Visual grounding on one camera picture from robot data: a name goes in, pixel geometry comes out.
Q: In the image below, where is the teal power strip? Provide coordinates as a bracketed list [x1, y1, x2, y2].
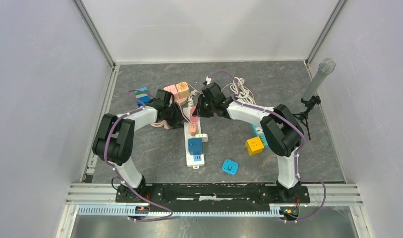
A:
[251, 124, 268, 147]

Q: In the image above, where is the dark blue cube socket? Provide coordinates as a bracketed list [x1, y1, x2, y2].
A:
[187, 138, 203, 155]

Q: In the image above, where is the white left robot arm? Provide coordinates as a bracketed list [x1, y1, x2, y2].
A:
[92, 89, 184, 202]

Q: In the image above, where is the white plug adapter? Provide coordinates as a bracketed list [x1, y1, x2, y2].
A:
[195, 133, 209, 142]

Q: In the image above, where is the pink plug adapter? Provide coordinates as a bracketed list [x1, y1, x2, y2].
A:
[190, 106, 199, 123]

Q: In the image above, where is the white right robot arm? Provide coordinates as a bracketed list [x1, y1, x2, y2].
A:
[194, 83, 305, 202]

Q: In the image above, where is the yellow cube socket adapter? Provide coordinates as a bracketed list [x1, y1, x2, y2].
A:
[245, 136, 264, 156]

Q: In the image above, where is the white long power strip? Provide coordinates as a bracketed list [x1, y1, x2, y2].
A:
[182, 98, 205, 169]

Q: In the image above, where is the pink cube socket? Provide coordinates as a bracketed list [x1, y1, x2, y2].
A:
[164, 84, 179, 102]

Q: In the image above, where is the blue green striped block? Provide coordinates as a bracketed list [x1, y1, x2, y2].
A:
[134, 87, 151, 107]

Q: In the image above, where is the pink coiled power cable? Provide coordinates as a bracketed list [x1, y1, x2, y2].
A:
[150, 119, 171, 129]

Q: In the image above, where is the white power strip cable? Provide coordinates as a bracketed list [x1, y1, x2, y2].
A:
[229, 77, 256, 106]

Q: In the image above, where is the orange cube socket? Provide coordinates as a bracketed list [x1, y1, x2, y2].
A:
[175, 81, 190, 99]

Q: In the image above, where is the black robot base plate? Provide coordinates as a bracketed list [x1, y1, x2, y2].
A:
[115, 182, 310, 214]

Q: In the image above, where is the orange usb charger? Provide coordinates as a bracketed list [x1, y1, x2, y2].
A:
[189, 122, 198, 136]

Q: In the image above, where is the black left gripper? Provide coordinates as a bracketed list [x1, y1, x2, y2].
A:
[164, 102, 189, 130]

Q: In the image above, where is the pink lightning charging cable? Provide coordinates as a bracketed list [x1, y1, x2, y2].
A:
[188, 82, 235, 99]

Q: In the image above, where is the grey microphone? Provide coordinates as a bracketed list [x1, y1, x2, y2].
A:
[301, 58, 337, 103]

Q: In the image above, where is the black microphone tripod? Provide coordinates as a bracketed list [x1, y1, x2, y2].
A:
[292, 96, 321, 140]

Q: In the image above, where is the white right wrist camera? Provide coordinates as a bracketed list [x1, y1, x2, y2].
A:
[203, 76, 212, 85]

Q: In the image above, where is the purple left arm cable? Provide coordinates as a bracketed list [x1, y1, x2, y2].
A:
[103, 89, 174, 223]

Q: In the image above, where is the blue plug adapter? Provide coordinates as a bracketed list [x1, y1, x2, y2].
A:
[222, 159, 239, 175]

